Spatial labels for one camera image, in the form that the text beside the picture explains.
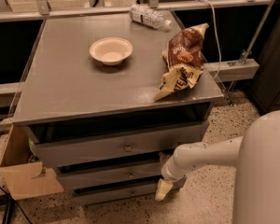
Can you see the dark grey side cabinet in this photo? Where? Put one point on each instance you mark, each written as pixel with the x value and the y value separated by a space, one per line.
pixel 265 86

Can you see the grey middle drawer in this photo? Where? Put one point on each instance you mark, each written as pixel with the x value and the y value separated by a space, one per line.
pixel 98 173

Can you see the white paper bowl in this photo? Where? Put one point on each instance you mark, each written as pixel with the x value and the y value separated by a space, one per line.
pixel 111 50

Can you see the grey top drawer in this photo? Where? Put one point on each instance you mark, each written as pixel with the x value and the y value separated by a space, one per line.
pixel 117 145

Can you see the metal frame rail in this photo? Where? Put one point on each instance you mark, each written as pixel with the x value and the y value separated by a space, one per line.
pixel 227 71

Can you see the grey bottom drawer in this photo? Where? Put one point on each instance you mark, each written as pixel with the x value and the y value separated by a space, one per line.
pixel 116 191

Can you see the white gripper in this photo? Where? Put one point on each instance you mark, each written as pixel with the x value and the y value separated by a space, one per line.
pixel 168 173

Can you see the grey drawer cabinet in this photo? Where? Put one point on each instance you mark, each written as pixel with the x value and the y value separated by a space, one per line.
pixel 69 95

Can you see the cardboard box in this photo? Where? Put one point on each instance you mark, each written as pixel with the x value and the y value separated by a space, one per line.
pixel 25 179

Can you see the grey drawer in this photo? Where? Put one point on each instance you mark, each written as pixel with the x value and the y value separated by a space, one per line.
pixel 116 191
pixel 98 173
pixel 117 145

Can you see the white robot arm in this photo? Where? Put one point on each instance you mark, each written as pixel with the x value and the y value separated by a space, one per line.
pixel 256 156

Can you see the clear plastic water bottle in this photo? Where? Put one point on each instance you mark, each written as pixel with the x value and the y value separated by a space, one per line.
pixel 149 17

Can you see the brown yellow chip bag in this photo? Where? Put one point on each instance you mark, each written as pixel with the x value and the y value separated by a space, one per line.
pixel 184 60

